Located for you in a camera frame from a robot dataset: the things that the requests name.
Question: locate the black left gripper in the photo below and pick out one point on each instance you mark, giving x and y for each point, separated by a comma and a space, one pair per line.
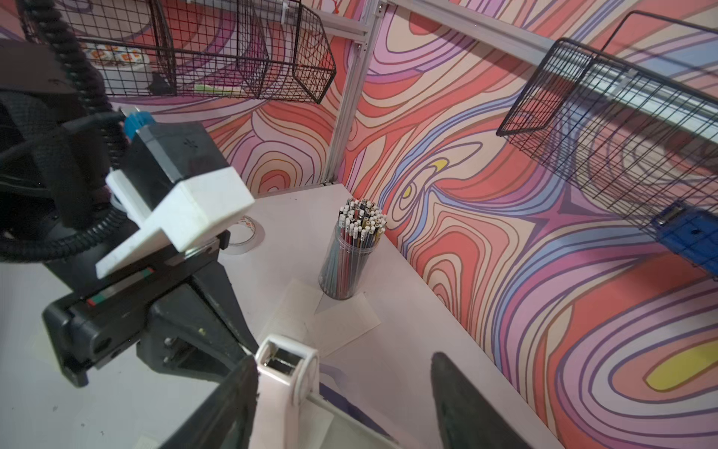
179, 311

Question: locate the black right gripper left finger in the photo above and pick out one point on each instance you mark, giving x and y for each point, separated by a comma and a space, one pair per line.
226, 417

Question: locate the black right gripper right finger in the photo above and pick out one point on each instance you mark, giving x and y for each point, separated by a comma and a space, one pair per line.
465, 418

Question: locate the blue white paper bag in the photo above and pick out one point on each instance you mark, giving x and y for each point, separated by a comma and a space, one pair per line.
328, 420

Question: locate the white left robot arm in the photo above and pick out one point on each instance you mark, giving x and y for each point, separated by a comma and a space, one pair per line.
60, 138

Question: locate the cream lined receipt paper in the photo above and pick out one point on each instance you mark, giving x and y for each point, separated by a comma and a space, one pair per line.
294, 314
339, 325

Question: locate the clear cup of pencils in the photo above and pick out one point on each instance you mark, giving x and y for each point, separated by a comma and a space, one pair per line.
358, 230

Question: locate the blue stapler in basket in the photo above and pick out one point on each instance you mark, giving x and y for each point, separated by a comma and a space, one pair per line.
690, 232

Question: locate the black wire basket left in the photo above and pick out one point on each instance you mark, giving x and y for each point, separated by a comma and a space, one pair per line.
274, 50

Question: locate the black wire basket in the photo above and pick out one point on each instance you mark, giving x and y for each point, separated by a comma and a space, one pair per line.
632, 124
274, 50

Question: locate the black wire basket back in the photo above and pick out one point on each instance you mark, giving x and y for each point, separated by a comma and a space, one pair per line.
632, 124

